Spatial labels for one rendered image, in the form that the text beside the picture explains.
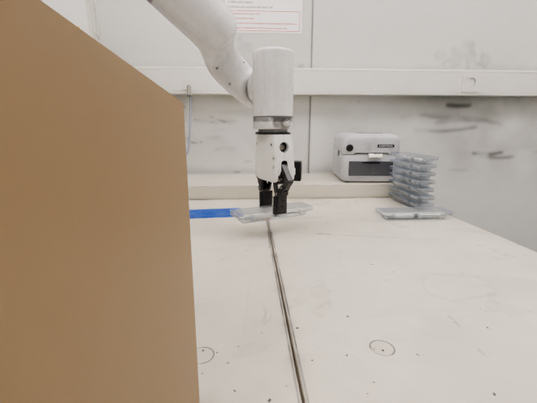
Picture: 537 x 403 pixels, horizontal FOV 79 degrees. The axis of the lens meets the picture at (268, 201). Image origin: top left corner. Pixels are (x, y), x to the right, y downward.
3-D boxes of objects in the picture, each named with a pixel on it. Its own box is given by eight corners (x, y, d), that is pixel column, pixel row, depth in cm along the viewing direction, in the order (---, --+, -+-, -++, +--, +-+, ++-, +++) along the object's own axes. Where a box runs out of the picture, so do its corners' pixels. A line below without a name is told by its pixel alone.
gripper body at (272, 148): (300, 127, 66) (300, 181, 68) (276, 127, 75) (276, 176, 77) (268, 127, 63) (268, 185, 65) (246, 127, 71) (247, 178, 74)
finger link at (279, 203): (293, 184, 67) (292, 216, 68) (285, 181, 69) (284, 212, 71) (280, 185, 65) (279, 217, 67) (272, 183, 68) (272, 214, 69)
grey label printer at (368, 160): (331, 173, 137) (332, 132, 133) (379, 173, 136) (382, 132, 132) (341, 183, 113) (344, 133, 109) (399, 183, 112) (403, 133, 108)
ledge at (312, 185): (178, 185, 136) (177, 173, 135) (375, 182, 141) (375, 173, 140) (159, 200, 107) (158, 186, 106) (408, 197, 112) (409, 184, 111)
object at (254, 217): (239, 226, 66) (239, 215, 66) (228, 219, 71) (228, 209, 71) (313, 215, 75) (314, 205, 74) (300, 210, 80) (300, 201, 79)
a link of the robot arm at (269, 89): (244, 117, 70) (265, 115, 63) (243, 52, 68) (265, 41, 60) (277, 117, 75) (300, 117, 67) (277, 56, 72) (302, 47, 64)
